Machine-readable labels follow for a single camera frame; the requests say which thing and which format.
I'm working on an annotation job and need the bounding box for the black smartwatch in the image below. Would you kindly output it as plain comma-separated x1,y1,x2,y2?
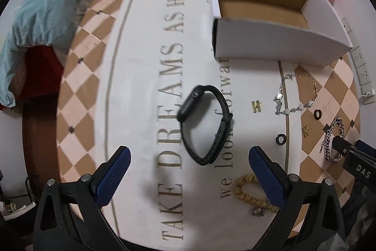
176,85,233,166

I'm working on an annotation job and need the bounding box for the teal blue duvet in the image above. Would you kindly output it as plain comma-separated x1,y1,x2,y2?
1,0,82,108

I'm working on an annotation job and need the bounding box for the silver charm chain bracelet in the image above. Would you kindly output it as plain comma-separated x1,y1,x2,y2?
273,71,319,116

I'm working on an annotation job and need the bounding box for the white cardboard box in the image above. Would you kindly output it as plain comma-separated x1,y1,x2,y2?
210,0,352,67

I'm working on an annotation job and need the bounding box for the printed checkered table mat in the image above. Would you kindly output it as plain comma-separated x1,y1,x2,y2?
57,0,360,250

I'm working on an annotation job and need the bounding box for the small gold H earring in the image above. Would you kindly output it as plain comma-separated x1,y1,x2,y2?
302,125,311,138

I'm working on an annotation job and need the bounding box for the yellow bead bracelet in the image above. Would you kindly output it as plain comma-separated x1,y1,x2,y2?
233,173,281,217

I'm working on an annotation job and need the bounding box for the white power strip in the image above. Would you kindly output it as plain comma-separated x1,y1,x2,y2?
341,17,375,105

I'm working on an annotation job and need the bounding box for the chunky silver chain bracelet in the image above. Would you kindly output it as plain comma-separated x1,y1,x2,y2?
321,116,345,163

